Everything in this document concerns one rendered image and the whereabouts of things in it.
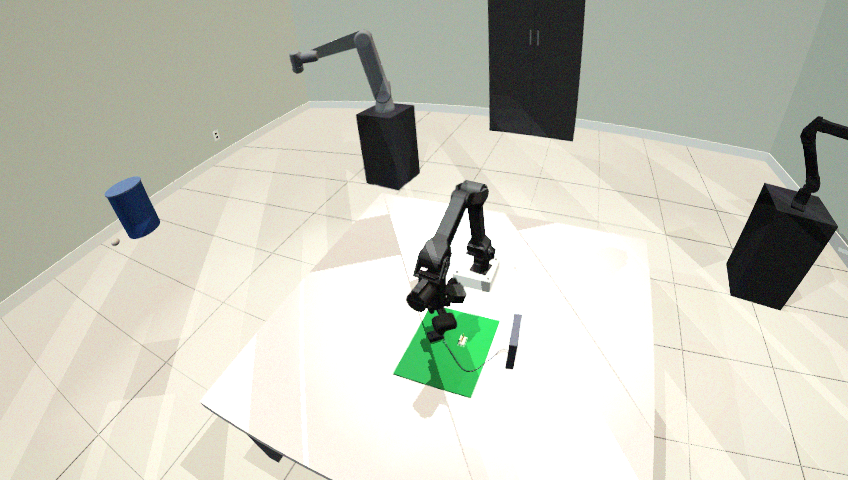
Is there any green circuit board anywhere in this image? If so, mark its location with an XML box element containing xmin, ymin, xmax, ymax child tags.
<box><xmin>393</xmin><ymin>308</ymin><xmax>500</xmax><ymax>398</ymax></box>

